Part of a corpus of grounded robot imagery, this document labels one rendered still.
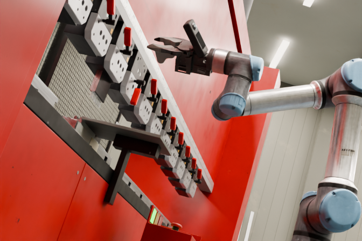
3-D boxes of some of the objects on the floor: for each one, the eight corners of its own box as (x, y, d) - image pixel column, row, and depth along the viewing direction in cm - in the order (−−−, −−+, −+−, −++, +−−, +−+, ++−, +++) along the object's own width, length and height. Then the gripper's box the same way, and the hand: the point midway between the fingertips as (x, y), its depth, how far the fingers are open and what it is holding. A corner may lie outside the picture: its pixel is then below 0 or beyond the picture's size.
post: (-73, 369, 278) (83, -13, 341) (-82, 365, 279) (75, -14, 342) (-66, 369, 283) (86, -8, 346) (-76, 365, 284) (78, -9, 347)
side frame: (181, 423, 362) (279, 69, 434) (49, 374, 384) (164, 45, 457) (188, 419, 384) (280, 84, 457) (63, 373, 407) (171, 61, 480)
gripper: (206, 82, 193) (142, 68, 199) (217, 66, 204) (157, 53, 209) (208, 57, 189) (143, 43, 195) (220, 42, 199) (158, 29, 205)
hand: (154, 41), depth 200 cm, fingers open, 5 cm apart
